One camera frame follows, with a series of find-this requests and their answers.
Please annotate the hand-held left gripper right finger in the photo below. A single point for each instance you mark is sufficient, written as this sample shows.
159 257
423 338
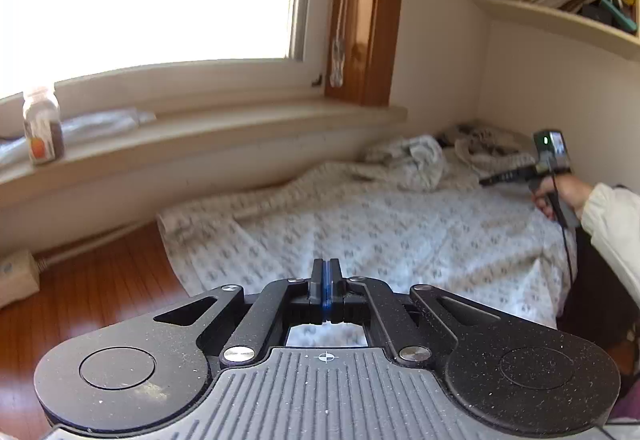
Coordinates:
334 290

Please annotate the white patterned shirt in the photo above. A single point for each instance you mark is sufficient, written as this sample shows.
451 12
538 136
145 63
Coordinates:
375 230

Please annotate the glass jar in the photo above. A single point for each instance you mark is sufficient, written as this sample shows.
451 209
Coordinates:
44 130

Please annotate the cream window sill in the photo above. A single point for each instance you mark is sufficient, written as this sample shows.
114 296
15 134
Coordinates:
200 140

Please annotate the grey printed sweatshirt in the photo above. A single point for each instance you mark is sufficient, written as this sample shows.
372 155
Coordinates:
492 150

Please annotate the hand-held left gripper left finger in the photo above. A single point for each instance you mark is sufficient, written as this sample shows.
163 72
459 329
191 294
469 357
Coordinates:
320 290

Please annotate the wooden window frame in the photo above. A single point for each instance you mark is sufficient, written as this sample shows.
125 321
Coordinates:
375 10

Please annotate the person's right hand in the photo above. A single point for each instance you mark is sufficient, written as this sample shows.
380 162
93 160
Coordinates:
575 195

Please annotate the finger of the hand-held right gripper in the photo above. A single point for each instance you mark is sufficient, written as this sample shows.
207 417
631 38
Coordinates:
505 176

